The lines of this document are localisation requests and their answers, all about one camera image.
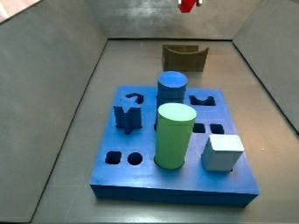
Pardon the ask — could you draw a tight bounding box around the red hexagonal prism block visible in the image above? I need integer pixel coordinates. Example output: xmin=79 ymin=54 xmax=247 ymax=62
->
xmin=178 ymin=0 xmax=198 ymax=13

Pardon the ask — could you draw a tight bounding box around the green cylinder peg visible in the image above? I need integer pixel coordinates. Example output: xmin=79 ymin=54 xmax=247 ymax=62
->
xmin=154 ymin=103 xmax=197 ymax=170

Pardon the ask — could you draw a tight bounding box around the dark blue cylinder peg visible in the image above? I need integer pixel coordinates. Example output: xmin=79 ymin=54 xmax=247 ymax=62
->
xmin=155 ymin=70 xmax=190 ymax=109

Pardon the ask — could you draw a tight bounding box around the black curved cradle stand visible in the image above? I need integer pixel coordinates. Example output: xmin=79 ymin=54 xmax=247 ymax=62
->
xmin=163 ymin=45 xmax=210 ymax=72

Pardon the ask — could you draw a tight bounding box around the light blue square peg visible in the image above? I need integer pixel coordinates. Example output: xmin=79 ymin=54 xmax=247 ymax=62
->
xmin=201 ymin=134 xmax=245 ymax=172

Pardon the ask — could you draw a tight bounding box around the blue shape-sorter base block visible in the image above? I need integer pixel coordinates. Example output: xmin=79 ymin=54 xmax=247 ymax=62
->
xmin=90 ymin=86 xmax=259 ymax=207

